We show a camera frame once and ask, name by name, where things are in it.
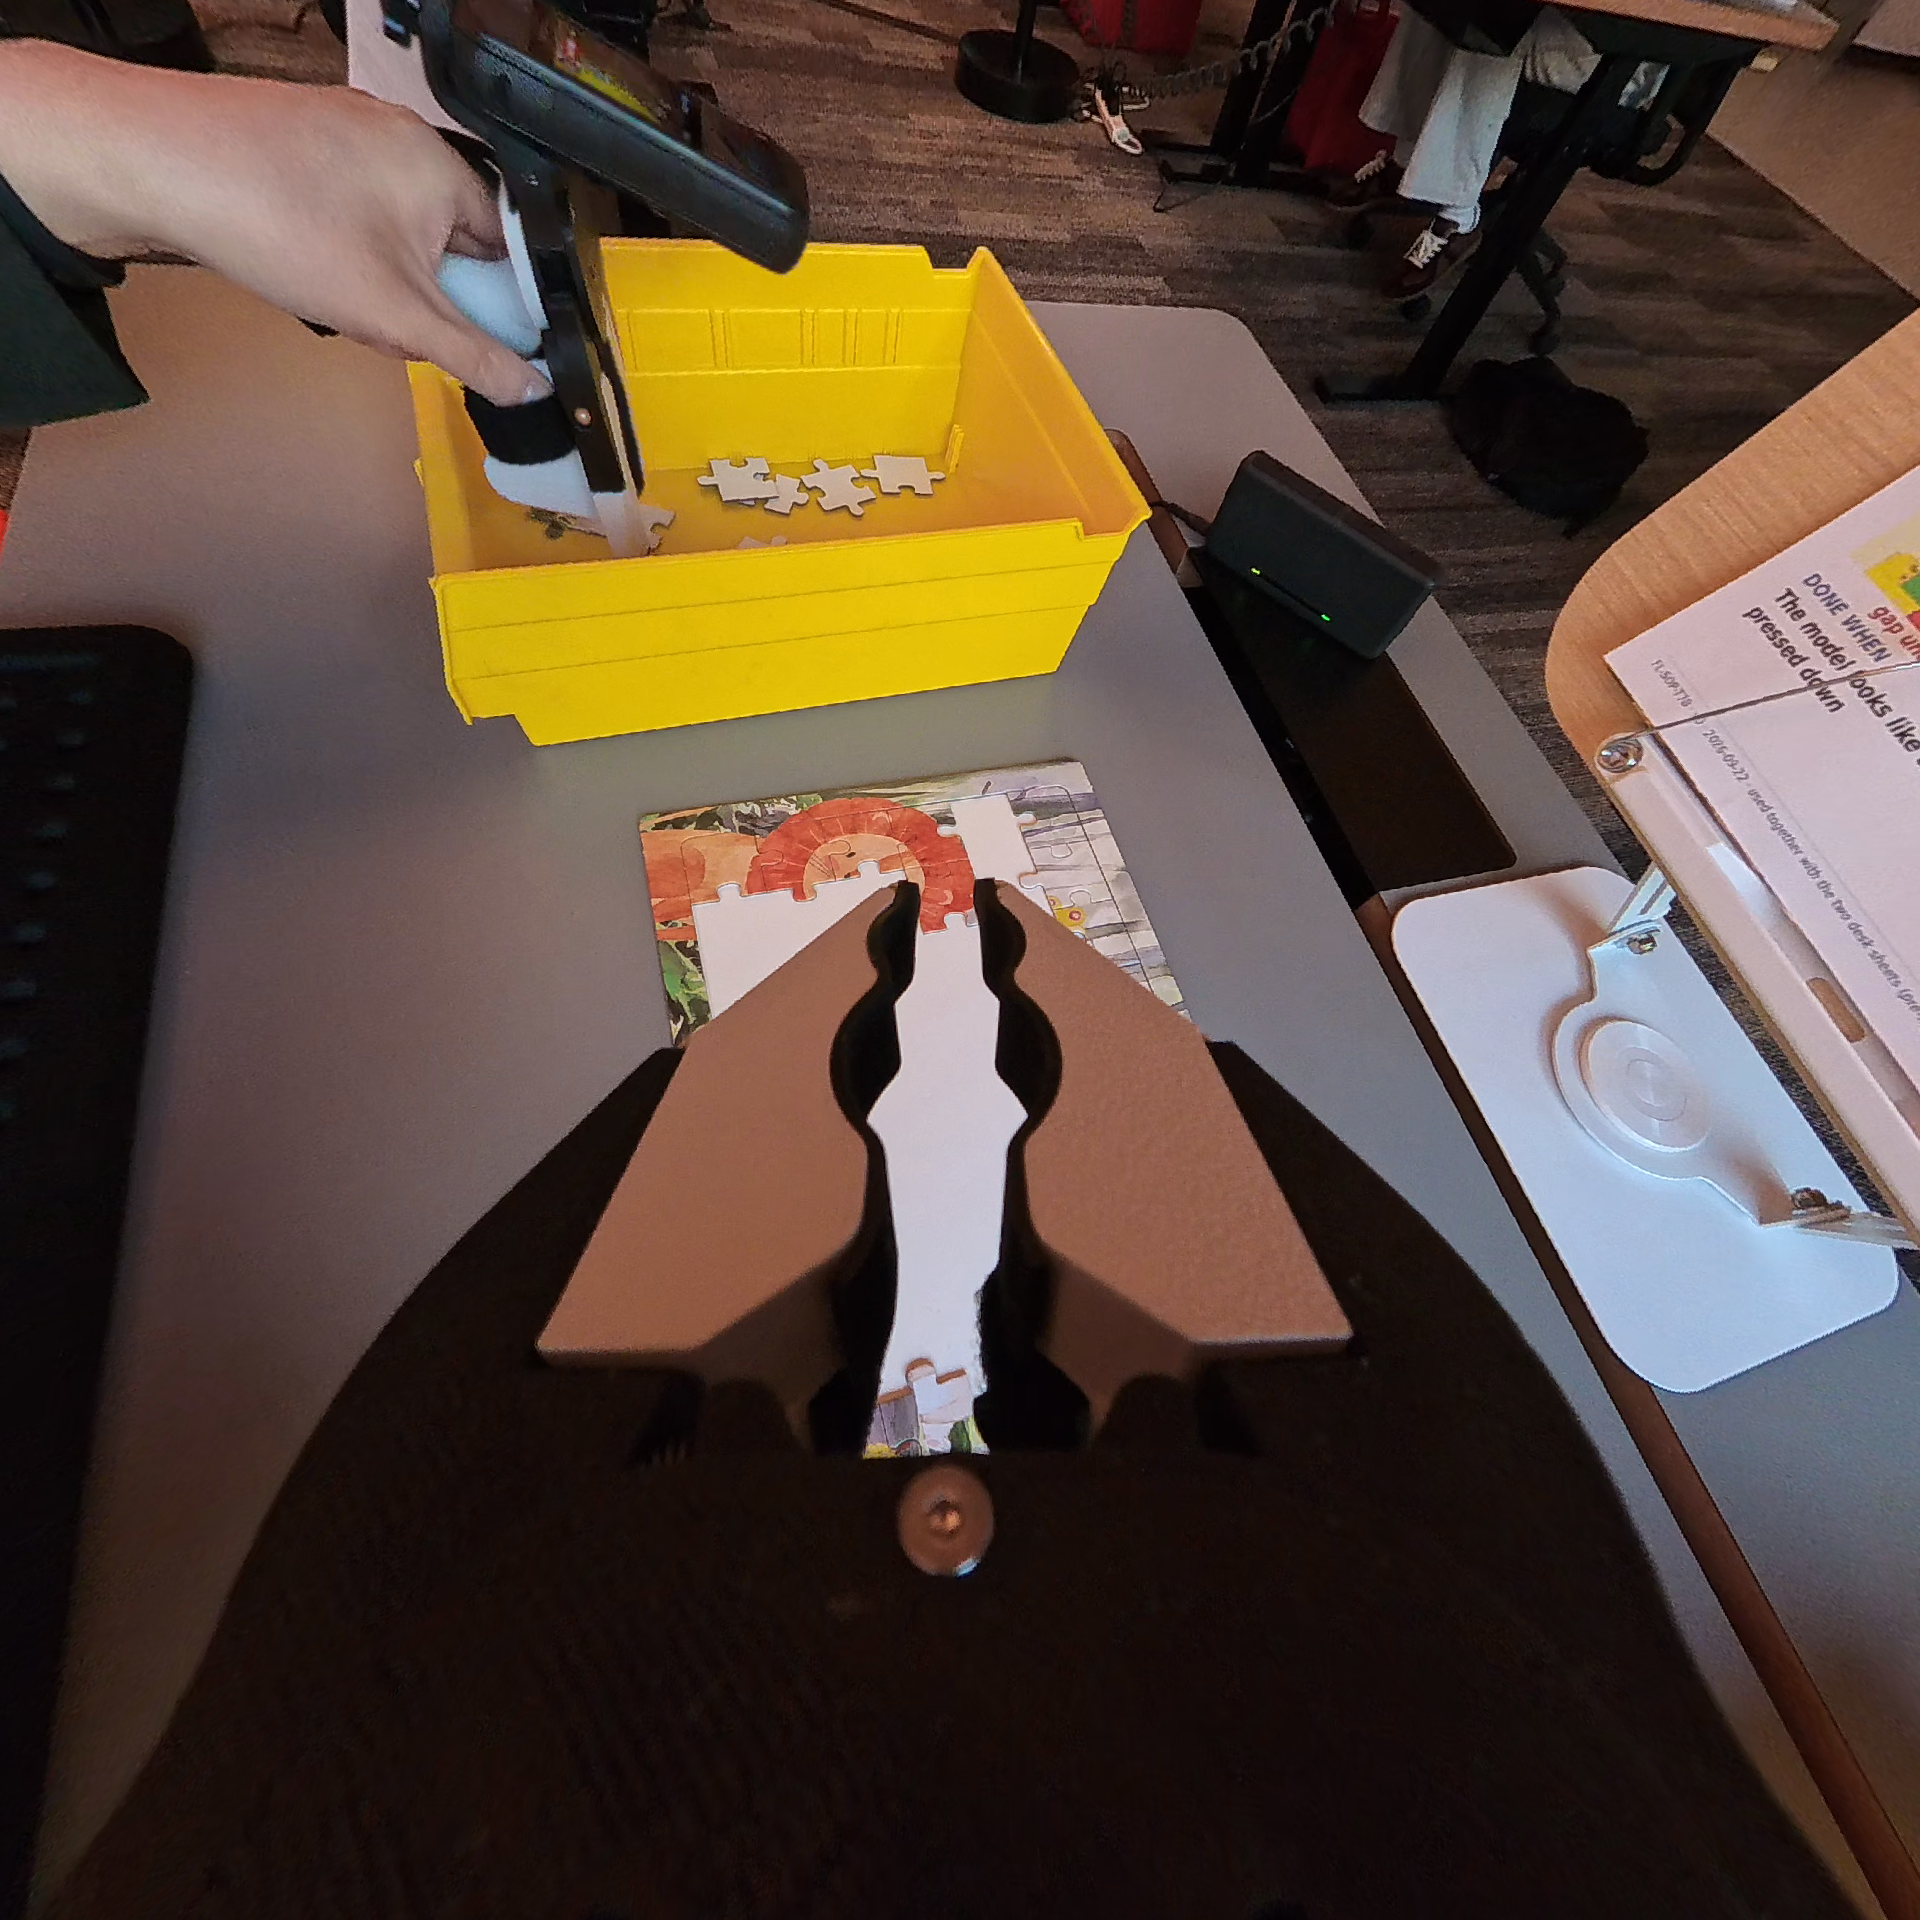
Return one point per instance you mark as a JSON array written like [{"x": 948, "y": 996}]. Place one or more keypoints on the white hanging tag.
[{"x": 383, "y": 67}]

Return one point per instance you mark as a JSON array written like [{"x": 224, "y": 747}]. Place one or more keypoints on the person's left hand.
[{"x": 271, "y": 194}]

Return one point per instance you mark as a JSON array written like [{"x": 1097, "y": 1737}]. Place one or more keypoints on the yellow plastic bin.
[{"x": 751, "y": 646}]

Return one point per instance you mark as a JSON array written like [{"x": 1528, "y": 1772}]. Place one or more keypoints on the red bag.
[
  {"x": 1336, "y": 82},
  {"x": 1132, "y": 18}
]

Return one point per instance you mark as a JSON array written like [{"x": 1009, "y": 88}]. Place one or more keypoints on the red puzzle piece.
[
  {"x": 945, "y": 892},
  {"x": 839, "y": 868},
  {"x": 781, "y": 886},
  {"x": 901, "y": 832}
]

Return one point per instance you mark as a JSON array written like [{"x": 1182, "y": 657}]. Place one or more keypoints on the black pole stand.
[{"x": 1017, "y": 75}]

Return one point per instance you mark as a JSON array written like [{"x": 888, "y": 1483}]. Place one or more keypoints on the wooden background desk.
[{"x": 1694, "y": 18}]

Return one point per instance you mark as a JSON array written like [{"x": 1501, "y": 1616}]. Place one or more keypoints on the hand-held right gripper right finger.
[{"x": 1185, "y": 1201}]

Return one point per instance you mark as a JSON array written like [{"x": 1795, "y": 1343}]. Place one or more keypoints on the pile of puzzle pieces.
[{"x": 839, "y": 482}]

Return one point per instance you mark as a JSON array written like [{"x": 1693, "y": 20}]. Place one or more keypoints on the printed instruction sheet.
[{"x": 1800, "y": 779}]

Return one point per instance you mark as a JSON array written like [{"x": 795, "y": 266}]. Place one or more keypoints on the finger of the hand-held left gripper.
[{"x": 627, "y": 450}]

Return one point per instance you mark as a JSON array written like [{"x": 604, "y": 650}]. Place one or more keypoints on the black bag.
[{"x": 1545, "y": 442}]

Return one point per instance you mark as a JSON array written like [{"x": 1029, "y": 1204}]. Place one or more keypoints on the black office chair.
[{"x": 1635, "y": 89}]

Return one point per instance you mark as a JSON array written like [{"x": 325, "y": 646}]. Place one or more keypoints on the black dotted mat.
[{"x": 77, "y": 1201}]

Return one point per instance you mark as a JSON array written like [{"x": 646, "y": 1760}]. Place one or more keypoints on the grey yellow flower puzzle piece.
[{"x": 1096, "y": 912}]

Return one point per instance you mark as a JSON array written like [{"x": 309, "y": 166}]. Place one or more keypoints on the puzzle frame tray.
[{"x": 751, "y": 944}]

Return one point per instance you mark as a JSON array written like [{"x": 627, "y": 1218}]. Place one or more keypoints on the black charger box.
[{"x": 1319, "y": 555}]

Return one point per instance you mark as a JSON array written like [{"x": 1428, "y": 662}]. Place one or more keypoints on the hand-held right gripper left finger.
[{"x": 705, "y": 1201}]

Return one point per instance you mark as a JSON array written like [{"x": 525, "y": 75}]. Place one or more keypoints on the metal page holder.
[{"x": 1617, "y": 752}]

